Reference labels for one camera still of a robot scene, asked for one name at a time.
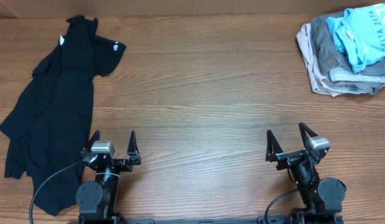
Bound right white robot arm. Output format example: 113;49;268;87
264;122;346;224

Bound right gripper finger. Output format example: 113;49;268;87
299;122;318;147
266;129;284;157

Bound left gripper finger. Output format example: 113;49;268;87
127;131;139;156
86;130;100;151

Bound white patterned folded cloth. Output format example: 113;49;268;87
328;66;385;83

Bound beige folded garment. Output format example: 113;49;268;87
296;23;363;97

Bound grey folded shorts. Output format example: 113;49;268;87
310;11;385;95

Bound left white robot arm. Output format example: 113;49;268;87
75;130;141;224

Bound black t-shirt with logo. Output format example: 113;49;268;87
0;16;126;216

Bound light blue printed t-shirt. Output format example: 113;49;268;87
326;3;385;73

